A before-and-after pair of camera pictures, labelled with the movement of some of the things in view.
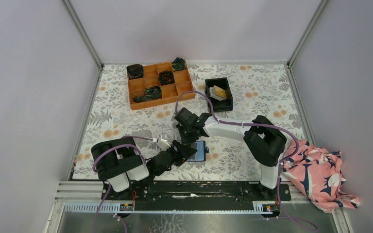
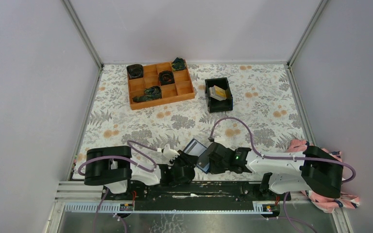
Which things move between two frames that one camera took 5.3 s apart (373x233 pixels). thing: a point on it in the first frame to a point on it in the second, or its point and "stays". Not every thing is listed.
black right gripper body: x=187 y=138 to x=220 y=167
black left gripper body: x=171 y=162 to x=179 y=161
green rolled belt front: x=151 y=92 stays
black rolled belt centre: x=166 y=77 stays
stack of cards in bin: x=217 y=92 stays
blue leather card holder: x=200 y=155 stays
